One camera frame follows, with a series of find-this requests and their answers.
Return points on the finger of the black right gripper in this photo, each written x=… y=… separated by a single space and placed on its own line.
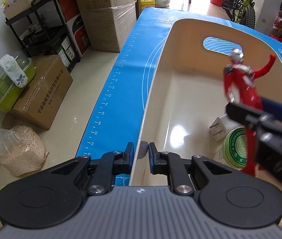
x=253 y=119
x=278 y=108

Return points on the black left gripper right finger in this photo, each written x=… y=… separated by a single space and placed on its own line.
x=226 y=195

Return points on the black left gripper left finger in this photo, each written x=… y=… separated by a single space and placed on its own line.
x=54 y=195

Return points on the red ultraman action figure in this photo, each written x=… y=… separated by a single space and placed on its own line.
x=243 y=77

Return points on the beige plastic storage bin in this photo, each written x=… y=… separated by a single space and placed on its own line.
x=185 y=97

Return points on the green lid ointment jar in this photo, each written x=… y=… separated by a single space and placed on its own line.
x=233 y=150

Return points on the clear bag of grain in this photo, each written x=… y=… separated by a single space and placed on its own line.
x=21 y=150

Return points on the white usb charger plug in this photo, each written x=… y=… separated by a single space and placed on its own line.
x=220 y=127

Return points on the brown printed cardboard box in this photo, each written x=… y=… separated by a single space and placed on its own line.
x=40 y=101

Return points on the blue silicone measuring mat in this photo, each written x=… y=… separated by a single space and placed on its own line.
x=118 y=114

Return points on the green plastic lidded container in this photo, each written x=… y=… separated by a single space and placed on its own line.
x=9 y=91

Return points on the white refrigerator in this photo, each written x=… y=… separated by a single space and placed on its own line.
x=266 y=12

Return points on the green black bicycle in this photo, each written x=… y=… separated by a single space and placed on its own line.
x=240 y=11

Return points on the white rolled towel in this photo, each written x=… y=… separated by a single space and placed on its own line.
x=13 y=71

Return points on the black metal shelf cart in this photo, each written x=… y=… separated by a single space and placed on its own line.
x=41 y=30

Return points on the yellow detergent jug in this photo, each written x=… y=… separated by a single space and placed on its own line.
x=146 y=4

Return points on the red white appliance box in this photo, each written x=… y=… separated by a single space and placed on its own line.
x=75 y=26

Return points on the large wrapped cardboard box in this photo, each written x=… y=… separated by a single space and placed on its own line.
x=108 y=22

